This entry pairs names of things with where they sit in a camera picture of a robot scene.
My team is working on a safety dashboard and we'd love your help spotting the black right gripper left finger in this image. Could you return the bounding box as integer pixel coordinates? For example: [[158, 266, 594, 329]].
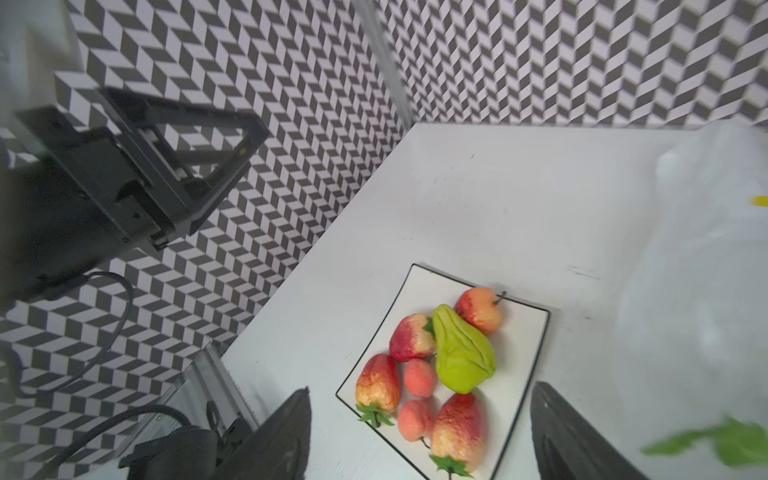
[[212, 387, 312, 480]]

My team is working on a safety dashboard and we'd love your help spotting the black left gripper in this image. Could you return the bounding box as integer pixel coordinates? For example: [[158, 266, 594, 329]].
[[1, 87, 269, 306]]

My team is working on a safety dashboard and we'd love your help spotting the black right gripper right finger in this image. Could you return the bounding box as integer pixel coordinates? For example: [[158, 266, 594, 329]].
[[530, 381, 647, 480]]

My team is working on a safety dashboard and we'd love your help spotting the red fake strawberry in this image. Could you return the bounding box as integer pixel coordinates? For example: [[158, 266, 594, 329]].
[[355, 353, 401, 429], [429, 393, 488, 478], [389, 313, 437, 363]]

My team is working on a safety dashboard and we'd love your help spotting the green fake pear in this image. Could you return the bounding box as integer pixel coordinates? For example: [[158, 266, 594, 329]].
[[431, 304, 497, 394]]

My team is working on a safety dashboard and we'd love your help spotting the small red fake fruit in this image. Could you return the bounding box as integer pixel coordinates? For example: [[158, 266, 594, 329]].
[[397, 399, 434, 448], [404, 358, 438, 398]]

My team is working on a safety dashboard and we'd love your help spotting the red fake apple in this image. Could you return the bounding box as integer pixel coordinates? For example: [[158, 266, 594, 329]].
[[454, 287, 503, 335]]

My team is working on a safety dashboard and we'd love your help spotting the white plastic bag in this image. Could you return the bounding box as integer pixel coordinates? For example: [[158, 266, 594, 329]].
[[613, 120, 767, 479]]

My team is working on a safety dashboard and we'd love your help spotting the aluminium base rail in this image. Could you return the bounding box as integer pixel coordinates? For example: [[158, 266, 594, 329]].
[[78, 342, 260, 479]]

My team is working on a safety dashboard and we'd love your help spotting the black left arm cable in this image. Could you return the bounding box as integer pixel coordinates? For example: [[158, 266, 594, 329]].
[[0, 269, 196, 480]]

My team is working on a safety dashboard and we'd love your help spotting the aluminium left corner post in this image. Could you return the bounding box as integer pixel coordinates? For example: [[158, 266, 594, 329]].
[[352, 0, 414, 132]]

